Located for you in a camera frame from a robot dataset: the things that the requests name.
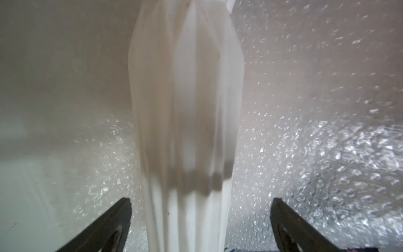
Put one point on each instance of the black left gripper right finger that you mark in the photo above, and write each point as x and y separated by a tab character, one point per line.
293	233

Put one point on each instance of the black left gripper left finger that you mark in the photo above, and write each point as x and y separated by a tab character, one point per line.
108	233

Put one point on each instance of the clear bubble wrap roll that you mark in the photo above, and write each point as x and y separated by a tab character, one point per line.
321	124

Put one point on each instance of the white ribbed vase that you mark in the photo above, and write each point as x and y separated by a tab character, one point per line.
186	70

